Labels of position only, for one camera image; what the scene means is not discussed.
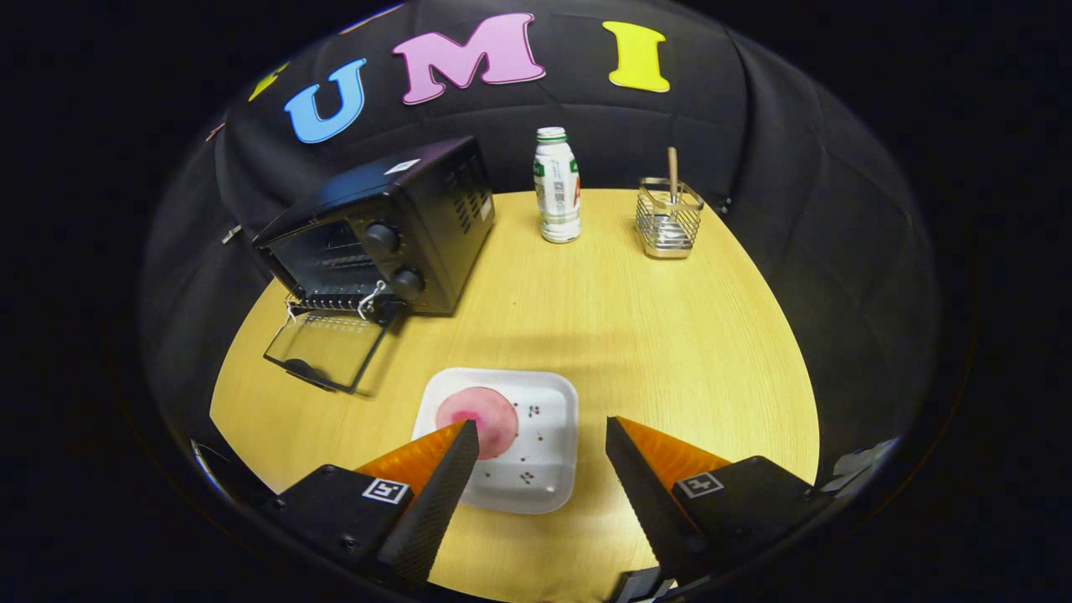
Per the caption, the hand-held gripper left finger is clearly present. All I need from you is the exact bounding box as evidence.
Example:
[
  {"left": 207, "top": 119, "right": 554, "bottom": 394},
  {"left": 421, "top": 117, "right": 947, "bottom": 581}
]
[{"left": 260, "top": 419, "right": 481, "bottom": 587}]

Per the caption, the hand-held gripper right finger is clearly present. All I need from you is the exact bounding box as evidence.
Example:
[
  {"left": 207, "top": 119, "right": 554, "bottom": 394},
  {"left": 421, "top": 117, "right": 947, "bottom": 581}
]
[{"left": 605, "top": 416, "right": 834, "bottom": 584}]

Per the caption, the pink round meat slice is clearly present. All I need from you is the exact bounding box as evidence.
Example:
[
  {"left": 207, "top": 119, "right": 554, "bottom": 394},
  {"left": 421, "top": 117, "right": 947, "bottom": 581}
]
[{"left": 435, "top": 387, "right": 519, "bottom": 460}]

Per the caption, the white foam tray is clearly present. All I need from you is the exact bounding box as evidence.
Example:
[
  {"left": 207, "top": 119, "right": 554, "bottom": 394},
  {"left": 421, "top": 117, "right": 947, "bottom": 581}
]
[{"left": 410, "top": 367, "right": 580, "bottom": 515}]

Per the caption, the black toaster oven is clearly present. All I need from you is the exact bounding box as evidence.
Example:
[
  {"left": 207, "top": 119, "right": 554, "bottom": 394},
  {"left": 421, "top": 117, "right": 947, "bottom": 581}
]
[{"left": 251, "top": 136, "right": 497, "bottom": 394}]

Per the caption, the black binder clip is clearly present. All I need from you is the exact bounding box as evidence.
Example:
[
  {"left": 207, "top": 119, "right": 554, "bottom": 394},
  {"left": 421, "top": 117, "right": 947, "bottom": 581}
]
[{"left": 358, "top": 281, "right": 389, "bottom": 324}]

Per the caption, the white green drink bottle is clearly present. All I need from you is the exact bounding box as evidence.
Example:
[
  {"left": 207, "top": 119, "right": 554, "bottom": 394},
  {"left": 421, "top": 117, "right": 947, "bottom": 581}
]
[{"left": 533, "top": 126, "right": 582, "bottom": 245}]

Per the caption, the black backdrop cloth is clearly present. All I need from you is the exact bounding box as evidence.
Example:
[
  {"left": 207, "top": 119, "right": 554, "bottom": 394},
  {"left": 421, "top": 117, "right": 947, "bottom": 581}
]
[{"left": 142, "top": 0, "right": 939, "bottom": 478}]

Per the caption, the metal wire holder basket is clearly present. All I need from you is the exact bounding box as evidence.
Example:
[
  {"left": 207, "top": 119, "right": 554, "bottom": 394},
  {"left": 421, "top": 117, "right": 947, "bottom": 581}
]
[{"left": 635, "top": 177, "right": 705, "bottom": 260}]

